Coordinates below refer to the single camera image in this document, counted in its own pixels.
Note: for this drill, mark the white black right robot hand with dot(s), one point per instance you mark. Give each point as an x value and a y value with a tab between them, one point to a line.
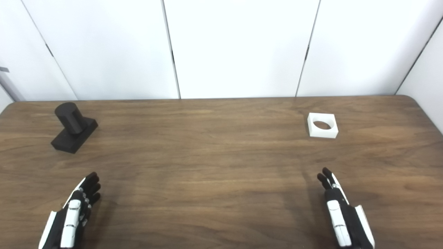
341	218

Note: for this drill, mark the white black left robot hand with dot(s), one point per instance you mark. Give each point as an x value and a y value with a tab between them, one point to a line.
71	218

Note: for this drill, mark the white square piece with hole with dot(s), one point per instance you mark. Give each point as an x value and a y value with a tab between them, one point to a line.
313	130

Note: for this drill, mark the black peg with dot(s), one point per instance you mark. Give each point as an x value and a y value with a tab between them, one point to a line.
71	121

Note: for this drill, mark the grey metal corner post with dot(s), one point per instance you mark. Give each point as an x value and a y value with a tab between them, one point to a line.
10	86

